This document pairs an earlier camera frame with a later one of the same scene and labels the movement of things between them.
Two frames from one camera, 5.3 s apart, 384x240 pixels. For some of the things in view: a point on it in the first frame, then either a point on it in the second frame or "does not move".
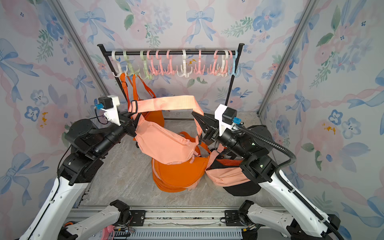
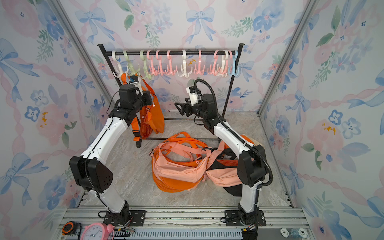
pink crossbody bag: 224,176 does not move
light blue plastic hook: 237,71 does not move
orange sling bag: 176,182 does not move
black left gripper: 129,125 to 147,96
